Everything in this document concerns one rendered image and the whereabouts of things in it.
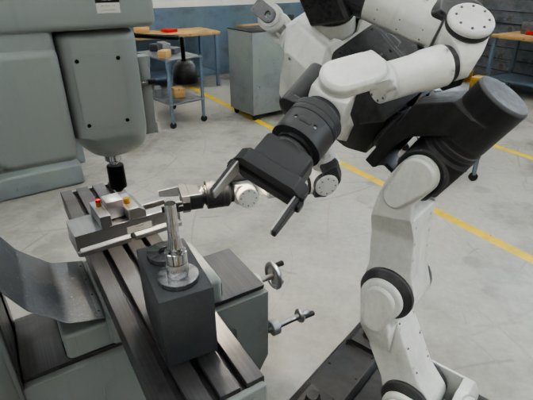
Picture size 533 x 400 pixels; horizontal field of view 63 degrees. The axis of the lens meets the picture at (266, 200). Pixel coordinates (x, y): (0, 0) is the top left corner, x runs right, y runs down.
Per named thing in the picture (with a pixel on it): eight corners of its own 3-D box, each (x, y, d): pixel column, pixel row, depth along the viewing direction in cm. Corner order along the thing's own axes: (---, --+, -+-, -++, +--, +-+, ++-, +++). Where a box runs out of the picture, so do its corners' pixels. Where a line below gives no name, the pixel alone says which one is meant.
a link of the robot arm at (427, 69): (390, 117, 78) (481, 89, 81) (408, 77, 68) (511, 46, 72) (363, 74, 82) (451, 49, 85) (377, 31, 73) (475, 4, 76)
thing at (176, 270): (164, 280, 93) (161, 259, 91) (170, 267, 98) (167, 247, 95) (185, 282, 93) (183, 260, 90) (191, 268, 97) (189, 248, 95)
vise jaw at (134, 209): (133, 201, 153) (132, 191, 151) (147, 216, 144) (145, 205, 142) (116, 205, 150) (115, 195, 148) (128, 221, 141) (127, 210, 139)
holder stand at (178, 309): (189, 294, 119) (183, 232, 110) (218, 349, 102) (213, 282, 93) (145, 308, 115) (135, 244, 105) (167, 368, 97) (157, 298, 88)
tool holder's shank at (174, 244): (165, 253, 91) (159, 206, 86) (170, 245, 94) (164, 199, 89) (180, 254, 91) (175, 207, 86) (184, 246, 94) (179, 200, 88)
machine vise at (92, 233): (166, 208, 163) (162, 181, 158) (183, 225, 152) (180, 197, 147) (68, 236, 146) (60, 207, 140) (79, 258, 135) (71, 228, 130)
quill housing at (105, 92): (133, 132, 133) (116, 19, 118) (156, 154, 117) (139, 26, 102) (67, 144, 124) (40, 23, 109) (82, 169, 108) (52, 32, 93)
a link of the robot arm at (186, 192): (176, 176, 136) (214, 171, 139) (179, 203, 141) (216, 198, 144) (182, 194, 126) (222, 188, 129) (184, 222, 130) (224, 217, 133)
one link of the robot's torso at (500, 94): (537, 109, 86) (469, 50, 90) (521, 124, 77) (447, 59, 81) (439, 193, 106) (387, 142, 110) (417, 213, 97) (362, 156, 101)
